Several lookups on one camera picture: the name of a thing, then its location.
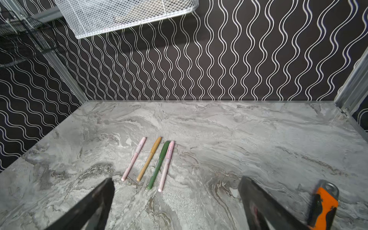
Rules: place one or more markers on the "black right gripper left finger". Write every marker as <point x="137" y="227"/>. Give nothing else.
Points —
<point x="91" y="212"/>

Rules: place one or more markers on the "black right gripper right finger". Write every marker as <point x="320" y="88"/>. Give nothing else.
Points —
<point x="263" y="211"/>

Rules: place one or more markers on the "pink pen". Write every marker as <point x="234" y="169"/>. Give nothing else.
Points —
<point x="133" y="159"/>
<point x="166" y="166"/>

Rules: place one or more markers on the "tan pen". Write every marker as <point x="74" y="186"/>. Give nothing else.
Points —
<point x="149" y="158"/>

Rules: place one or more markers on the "black wire basket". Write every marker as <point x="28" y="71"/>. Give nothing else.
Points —
<point x="24" y="39"/>

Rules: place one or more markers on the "green pen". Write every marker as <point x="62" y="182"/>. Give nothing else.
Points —
<point x="158" y="165"/>

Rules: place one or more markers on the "white wire mesh basket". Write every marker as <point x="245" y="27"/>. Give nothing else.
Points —
<point x="93" y="17"/>

